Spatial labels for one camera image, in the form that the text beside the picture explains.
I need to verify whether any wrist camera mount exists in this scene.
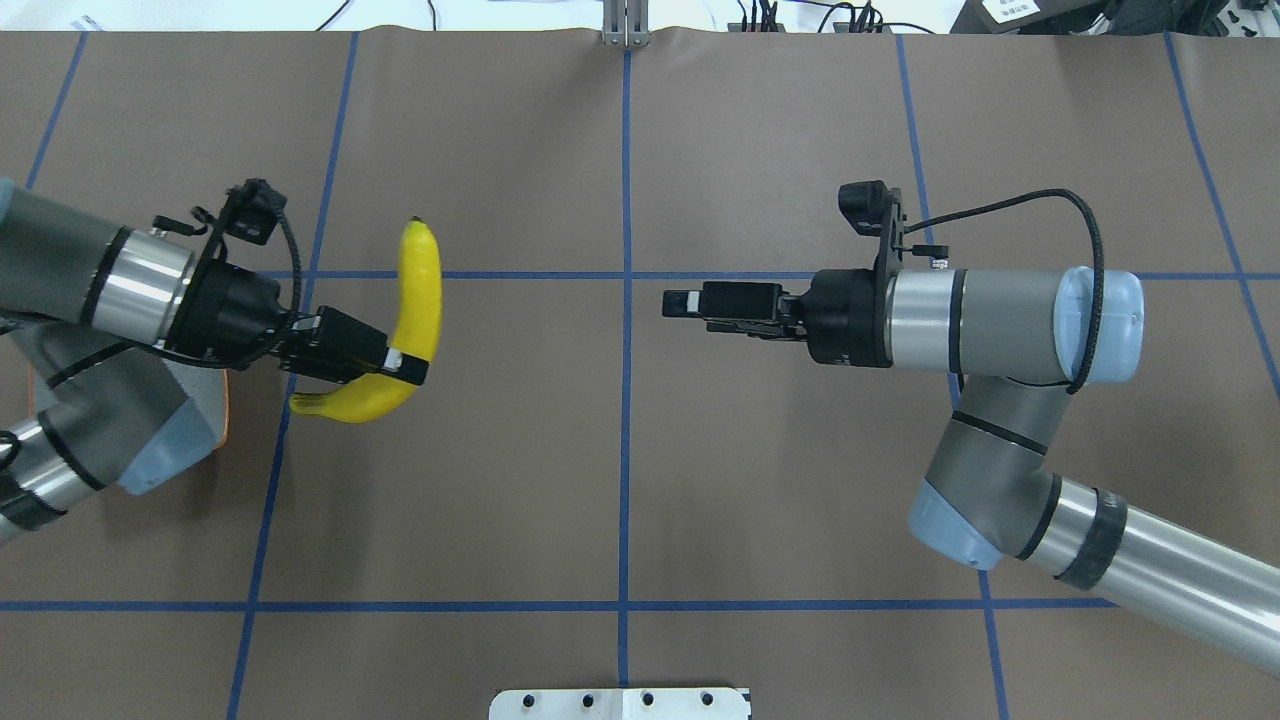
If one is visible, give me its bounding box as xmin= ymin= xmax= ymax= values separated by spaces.
xmin=150 ymin=178 xmax=300 ymax=263
xmin=837 ymin=179 xmax=950 ymax=275

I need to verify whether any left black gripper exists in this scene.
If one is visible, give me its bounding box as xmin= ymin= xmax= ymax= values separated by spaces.
xmin=160 ymin=258 xmax=430 ymax=386

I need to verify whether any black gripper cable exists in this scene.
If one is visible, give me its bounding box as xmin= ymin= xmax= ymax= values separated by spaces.
xmin=270 ymin=200 xmax=305 ymax=322
xmin=904 ymin=188 xmax=1105 ymax=397

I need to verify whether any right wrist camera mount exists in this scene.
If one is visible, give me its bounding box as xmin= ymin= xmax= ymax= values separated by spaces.
xmin=837 ymin=179 xmax=950 ymax=275

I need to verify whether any aluminium frame post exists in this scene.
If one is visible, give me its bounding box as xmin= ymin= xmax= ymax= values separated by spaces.
xmin=600 ymin=0 xmax=652 ymax=50

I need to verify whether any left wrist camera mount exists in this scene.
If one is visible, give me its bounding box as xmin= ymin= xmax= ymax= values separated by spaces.
xmin=150 ymin=178 xmax=300 ymax=263

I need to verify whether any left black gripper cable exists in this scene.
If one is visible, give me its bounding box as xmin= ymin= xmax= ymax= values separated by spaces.
xmin=270 ymin=200 xmax=305 ymax=322

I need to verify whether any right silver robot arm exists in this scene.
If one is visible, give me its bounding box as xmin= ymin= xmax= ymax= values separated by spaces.
xmin=660 ymin=266 xmax=1279 ymax=675

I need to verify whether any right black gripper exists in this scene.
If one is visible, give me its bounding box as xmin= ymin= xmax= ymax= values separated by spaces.
xmin=660 ymin=269 xmax=892 ymax=368

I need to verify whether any grey square plate orange rim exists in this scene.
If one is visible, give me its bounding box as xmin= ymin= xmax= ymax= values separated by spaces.
xmin=26 ymin=360 xmax=230 ymax=452

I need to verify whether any white pedestal column base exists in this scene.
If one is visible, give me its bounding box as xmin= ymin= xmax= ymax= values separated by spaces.
xmin=488 ymin=687 xmax=753 ymax=719

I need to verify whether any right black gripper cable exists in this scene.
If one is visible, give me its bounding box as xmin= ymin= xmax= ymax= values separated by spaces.
xmin=904 ymin=188 xmax=1105 ymax=397

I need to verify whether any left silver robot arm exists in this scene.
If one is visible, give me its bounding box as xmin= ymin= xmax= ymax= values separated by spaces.
xmin=1 ymin=178 xmax=443 ymax=542

